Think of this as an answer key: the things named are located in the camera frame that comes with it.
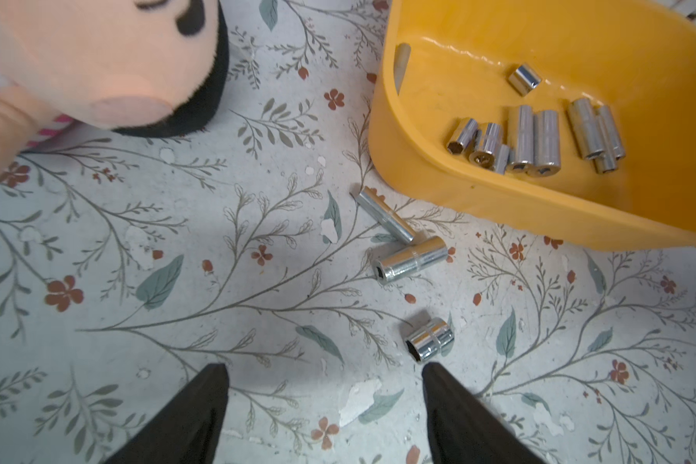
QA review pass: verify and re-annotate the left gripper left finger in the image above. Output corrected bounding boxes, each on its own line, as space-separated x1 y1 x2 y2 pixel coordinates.
107 363 229 463

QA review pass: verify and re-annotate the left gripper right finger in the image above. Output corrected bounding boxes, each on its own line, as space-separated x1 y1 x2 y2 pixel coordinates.
423 363 542 463

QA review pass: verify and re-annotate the long thick silver socket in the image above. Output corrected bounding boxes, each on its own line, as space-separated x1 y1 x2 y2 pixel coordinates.
507 104 535 173
528 110 562 177

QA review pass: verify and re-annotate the slim long silver socket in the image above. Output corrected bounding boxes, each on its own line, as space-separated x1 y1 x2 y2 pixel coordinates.
394 43 412 94

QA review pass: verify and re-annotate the yellow plastic storage box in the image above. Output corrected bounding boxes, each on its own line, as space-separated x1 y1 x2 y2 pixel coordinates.
368 1 696 251

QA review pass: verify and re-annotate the plush doll on table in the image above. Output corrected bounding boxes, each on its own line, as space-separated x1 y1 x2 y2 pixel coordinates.
0 1 229 175

